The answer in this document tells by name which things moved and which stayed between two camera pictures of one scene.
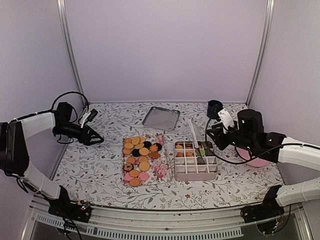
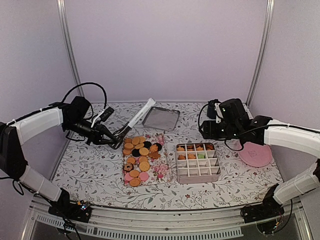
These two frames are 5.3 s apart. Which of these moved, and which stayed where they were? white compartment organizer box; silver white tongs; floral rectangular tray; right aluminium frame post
Moved: silver white tongs
Stayed: floral rectangular tray; right aluminium frame post; white compartment organizer box
